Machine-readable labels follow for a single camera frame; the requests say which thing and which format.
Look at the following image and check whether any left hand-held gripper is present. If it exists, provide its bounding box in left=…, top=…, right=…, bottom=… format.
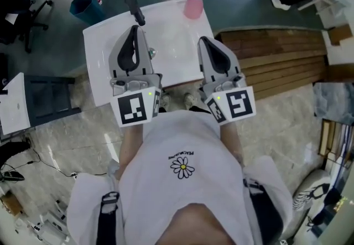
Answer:
left=108, top=25, right=164, bottom=128

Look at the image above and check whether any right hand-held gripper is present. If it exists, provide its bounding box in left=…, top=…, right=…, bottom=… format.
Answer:
left=197, top=36, right=257, bottom=127

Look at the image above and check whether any person's right forearm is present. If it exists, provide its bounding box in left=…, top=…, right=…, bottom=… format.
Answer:
left=220, top=121, right=246, bottom=169

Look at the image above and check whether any person's left forearm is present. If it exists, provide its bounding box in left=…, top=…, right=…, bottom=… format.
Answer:
left=118, top=123, right=144, bottom=181

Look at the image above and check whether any white sink countertop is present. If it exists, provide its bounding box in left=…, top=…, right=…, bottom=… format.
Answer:
left=82, top=0, right=215, bottom=108

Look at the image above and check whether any person's right shoe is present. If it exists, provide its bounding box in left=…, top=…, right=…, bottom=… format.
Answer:
left=184, top=92, right=196, bottom=111

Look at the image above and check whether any black faucet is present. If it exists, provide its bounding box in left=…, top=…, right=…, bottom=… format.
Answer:
left=124, top=0, right=147, bottom=27

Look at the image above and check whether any wooden plank platform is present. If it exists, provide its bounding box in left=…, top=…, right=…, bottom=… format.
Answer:
left=215, top=27, right=330, bottom=101

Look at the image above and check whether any blue waste bin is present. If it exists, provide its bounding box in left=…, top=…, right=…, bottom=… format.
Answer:
left=69, top=0, right=105, bottom=25

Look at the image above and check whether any person's white t-shirt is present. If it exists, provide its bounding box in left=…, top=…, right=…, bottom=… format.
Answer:
left=66, top=110, right=294, bottom=245

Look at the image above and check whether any black step stool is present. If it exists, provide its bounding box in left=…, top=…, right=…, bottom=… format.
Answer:
left=23, top=74, right=83, bottom=128

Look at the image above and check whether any black office chair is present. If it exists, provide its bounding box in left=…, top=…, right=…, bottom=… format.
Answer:
left=0, top=0, right=54, bottom=54

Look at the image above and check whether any flat brown cardboard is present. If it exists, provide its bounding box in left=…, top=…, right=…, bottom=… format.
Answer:
left=328, top=24, right=354, bottom=46

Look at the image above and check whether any white square board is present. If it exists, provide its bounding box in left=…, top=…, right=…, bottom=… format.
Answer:
left=0, top=72, right=32, bottom=139

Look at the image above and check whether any row of books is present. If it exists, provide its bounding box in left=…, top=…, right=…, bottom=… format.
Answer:
left=317, top=118, right=354, bottom=173

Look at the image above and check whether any white printed tote bag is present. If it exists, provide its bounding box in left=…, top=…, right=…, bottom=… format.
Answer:
left=292, top=169, right=332, bottom=228

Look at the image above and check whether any black backpack strap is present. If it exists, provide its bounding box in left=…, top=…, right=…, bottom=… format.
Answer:
left=243, top=177, right=284, bottom=242
left=100, top=191, right=120, bottom=245

